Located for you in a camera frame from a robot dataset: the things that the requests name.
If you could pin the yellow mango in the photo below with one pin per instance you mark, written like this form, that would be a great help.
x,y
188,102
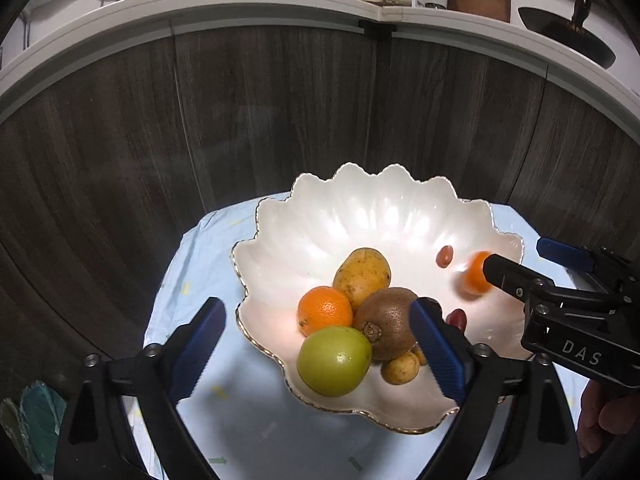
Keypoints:
x,y
362,275

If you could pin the brown kiwi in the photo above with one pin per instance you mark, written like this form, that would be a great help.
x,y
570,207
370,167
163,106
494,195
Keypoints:
x,y
387,320

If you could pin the orange tangerine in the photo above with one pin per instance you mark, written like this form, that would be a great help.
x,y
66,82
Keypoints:
x,y
325,310

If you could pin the brown longan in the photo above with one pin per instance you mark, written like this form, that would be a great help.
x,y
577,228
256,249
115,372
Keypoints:
x,y
420,355
400,369

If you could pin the green apple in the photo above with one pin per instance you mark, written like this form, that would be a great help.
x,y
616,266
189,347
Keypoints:
x,y
332,360

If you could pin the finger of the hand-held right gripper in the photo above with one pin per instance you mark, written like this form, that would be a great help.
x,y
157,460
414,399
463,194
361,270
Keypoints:
x,y
562,252
505,272

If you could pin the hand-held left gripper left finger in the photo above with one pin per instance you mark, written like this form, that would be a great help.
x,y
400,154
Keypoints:
x,y
200,350

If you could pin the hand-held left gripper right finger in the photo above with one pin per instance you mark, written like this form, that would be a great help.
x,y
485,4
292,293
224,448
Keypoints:
x,y
437,350

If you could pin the red jujube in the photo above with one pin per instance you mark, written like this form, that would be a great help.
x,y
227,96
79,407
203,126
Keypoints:
x,y
444,256
457,319

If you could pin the white scalloped ceramic bowl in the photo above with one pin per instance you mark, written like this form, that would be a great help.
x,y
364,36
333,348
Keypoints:
x,y
380,220

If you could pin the teal translucent leaf-shaped object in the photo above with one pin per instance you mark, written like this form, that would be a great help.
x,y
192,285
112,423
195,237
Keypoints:
x,y
37,420

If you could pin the light blue patterned tablecloth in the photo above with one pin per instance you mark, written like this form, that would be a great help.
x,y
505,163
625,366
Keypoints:
x,y
240,400

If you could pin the person's right hand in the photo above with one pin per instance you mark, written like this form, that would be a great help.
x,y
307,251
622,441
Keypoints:
x,y
610,410

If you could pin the black wok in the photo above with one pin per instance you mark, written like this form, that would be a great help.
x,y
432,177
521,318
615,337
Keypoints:
x,y
565,35

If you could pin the small orange kumquat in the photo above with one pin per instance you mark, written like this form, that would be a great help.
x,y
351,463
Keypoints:
x,y
472,275

